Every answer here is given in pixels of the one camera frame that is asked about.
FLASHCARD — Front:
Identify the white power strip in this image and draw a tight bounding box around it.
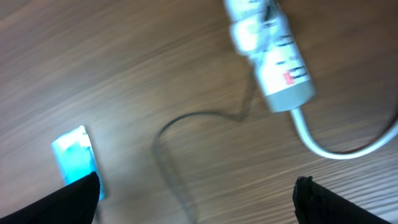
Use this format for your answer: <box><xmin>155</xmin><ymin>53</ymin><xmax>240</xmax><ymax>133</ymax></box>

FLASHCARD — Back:
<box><xmin>224</xmin><ymin>0</ymin><xmax>315</xmax><ymax>114</ymax></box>

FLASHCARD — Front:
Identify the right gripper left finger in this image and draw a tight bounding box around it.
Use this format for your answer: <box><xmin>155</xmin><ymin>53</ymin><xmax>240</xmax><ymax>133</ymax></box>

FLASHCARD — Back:
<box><xmin>1</xmin><ymin>172</ymin><xmax>100</xmax><ymax>224</ymax></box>

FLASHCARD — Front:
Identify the black charger cable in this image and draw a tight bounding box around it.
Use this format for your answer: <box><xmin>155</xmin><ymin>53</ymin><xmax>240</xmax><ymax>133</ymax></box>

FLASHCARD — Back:
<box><xmin>151</xmin><ymin>0</ymin><xmax>280</xmax><ymax>224</ymax></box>

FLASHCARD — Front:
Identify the blue screen smartphone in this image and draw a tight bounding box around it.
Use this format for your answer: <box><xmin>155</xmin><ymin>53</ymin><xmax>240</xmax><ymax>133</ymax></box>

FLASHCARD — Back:
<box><xmin>51</xmin><ymin>125</ymin><xmax>106</xmax><ymax>201</ymax></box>

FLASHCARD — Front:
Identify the white charger adapter plug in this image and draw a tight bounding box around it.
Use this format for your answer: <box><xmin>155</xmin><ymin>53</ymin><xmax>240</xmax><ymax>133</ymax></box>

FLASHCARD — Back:
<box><xmin>229</xmin><ymin>16</ymin><xmax>288</xmax><ymax>56</ymax></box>

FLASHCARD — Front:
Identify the white power strip cord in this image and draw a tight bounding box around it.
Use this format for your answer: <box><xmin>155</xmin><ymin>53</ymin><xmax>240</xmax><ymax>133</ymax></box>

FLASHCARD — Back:
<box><xmin>290</xmin><ymin>107</ymin><xmax>398</xmax><ymax>161</ymax></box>

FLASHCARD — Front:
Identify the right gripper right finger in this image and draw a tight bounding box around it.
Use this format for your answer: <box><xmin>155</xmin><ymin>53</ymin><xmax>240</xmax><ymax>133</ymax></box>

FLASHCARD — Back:
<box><xmin>292</xmin><ymin>176</ymin><xmax>390</xmax><ymax>224</ymax></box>

